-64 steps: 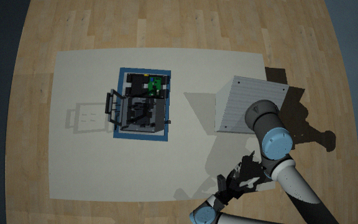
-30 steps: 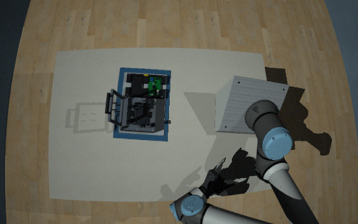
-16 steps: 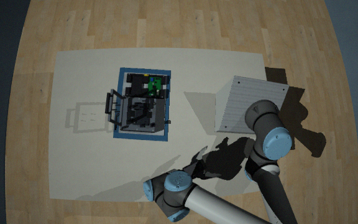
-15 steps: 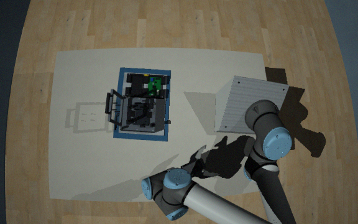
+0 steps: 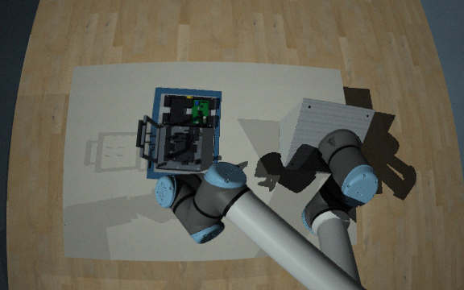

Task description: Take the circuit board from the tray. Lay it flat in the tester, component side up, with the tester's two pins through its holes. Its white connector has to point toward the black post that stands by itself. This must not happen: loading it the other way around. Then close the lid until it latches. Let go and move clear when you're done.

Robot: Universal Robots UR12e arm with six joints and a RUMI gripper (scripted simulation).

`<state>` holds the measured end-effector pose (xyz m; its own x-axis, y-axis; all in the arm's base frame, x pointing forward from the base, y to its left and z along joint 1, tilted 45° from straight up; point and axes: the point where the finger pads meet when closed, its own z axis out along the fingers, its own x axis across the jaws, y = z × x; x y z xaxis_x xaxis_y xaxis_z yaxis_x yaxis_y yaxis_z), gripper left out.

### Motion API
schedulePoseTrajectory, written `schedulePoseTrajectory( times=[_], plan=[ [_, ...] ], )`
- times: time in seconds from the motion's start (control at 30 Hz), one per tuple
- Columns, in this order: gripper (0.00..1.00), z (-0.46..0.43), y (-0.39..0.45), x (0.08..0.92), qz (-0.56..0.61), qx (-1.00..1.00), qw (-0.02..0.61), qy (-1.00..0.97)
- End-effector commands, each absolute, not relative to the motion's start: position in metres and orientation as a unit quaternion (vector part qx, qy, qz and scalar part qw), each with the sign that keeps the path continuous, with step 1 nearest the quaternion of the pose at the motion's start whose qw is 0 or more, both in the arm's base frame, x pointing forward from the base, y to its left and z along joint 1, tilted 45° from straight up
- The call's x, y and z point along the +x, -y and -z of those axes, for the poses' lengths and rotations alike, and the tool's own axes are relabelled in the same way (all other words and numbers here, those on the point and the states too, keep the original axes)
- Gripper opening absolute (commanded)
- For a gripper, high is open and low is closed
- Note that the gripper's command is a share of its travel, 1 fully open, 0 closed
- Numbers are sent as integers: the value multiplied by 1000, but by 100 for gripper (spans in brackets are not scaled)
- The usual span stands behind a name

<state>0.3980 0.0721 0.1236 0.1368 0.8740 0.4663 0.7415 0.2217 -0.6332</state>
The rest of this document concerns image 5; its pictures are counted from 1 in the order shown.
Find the green circuit board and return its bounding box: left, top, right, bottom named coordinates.
left=191, top=100, right=209, bottom=124

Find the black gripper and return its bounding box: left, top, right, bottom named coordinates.
left=235, top=161, right=248, bottom=170

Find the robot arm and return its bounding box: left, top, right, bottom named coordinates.
left=155, top=129, right=379, bottom=290

